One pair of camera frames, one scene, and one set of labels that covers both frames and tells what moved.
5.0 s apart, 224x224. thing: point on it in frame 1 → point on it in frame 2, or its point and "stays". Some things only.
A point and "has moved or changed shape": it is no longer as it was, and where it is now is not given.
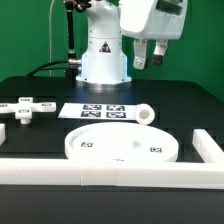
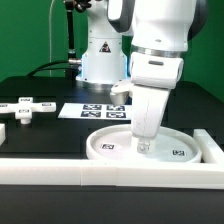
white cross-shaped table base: (25, 107) stays
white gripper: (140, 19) → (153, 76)
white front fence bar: (138, 174) stays
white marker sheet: (98, 111) stays
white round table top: (121, 142) has moved or changed shape
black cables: (32, 73) stays
